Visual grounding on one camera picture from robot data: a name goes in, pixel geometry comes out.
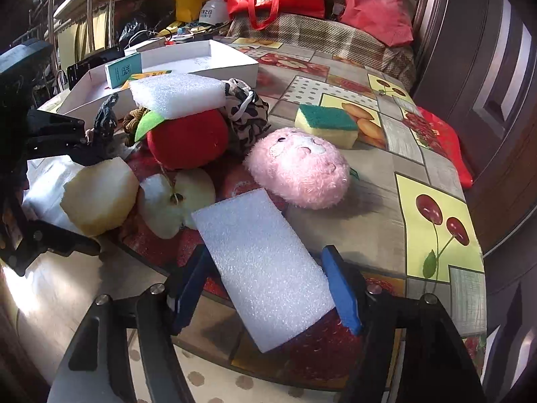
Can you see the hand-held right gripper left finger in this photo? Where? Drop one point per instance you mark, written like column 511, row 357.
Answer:
column 188, row 302

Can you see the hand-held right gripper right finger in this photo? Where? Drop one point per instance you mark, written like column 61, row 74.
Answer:
column 343, row 298

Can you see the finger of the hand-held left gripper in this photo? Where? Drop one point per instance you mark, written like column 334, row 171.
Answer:
column 50, row 239
column 54, row 132

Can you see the pale yellow foam fruit piece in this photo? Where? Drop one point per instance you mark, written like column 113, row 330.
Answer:
column 100, row 197

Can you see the white foam block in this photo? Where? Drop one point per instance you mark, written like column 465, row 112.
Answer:
column 262, row 268
column 178, row 92

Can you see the apple half toy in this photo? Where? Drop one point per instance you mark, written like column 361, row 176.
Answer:
column 168, row 205

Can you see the red apple plush toy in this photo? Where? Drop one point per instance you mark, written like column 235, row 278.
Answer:
column 188, row 139

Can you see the pink plush toy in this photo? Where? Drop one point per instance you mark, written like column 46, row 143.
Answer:
column 300, row 170

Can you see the white cardboard box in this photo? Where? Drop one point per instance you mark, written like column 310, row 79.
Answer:
column 176, row 61

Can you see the fruit print tablecloth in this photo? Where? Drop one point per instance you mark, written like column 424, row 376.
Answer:
column 377, row 222

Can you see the metal storage rack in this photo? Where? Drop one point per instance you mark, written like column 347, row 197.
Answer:
column 90, row 12

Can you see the small teal box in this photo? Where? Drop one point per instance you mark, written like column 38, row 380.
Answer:
column 121, row 71

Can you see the yellow and green carton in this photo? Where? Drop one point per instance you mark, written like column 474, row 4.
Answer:
column 144, row 77

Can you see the black plastic bag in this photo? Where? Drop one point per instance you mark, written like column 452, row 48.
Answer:
column 134, row 27

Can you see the small white flat box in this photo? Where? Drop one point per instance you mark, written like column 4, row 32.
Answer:
column 144, row 45

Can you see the green and yellow sponge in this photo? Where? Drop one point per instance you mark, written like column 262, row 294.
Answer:
column 325, row 124

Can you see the yellow bag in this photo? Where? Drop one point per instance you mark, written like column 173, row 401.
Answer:
column 189, row 2

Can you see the red plastic bag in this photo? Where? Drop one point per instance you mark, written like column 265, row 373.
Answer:
column 449, row 147

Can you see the black and white patterned cloth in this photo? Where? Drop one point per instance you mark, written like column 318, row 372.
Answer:
column 245, row 113

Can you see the white helmet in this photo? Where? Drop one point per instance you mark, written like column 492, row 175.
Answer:
column 214, row 14

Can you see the plaid blanket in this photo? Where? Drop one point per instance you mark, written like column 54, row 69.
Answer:
column 327, row 37

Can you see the dark wooden door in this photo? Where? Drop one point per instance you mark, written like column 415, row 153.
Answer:
column 482, row 75

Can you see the red fabric bag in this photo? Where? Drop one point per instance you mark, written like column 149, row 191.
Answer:
column 377, row 8

